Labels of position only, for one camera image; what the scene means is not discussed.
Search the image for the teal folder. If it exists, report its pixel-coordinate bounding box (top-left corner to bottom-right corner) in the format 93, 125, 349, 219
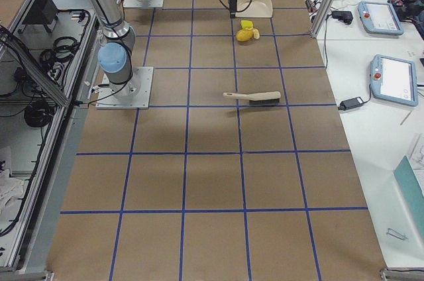
394, 156, 423, 240

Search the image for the yellow toy potato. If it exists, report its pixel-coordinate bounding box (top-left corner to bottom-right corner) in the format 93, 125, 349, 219
236, 29, 253, 42

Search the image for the beige plastic dustpan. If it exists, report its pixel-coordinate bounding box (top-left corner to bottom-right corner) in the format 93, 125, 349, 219
236, 0, 273, 18

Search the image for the far blue teach pendant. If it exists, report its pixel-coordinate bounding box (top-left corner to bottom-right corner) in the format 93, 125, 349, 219
357, 1, 404, 36

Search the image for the toy croissant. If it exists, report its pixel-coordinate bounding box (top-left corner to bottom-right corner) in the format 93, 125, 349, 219
250, 28, 260, 40

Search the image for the beige hand brush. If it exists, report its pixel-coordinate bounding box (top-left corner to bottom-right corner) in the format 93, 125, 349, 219
223, 91, 282, 106

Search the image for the blue teach pendant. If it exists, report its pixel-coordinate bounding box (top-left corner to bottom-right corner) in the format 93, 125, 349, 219
357, 1, 404, 36
370, 54, 419, 107

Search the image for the black power adapter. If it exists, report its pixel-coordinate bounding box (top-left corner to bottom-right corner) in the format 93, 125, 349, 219
338, 97, 365, 111

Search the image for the white crumpled cloth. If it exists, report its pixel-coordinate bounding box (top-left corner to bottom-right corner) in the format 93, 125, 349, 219
0, 146, 24, 215

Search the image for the yellow green sponge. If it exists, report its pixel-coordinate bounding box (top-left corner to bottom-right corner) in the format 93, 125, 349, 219
240, 20, 254, 29

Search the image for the near blue teach pendant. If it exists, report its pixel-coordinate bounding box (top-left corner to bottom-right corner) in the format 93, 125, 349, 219
370, 54, 419, 107

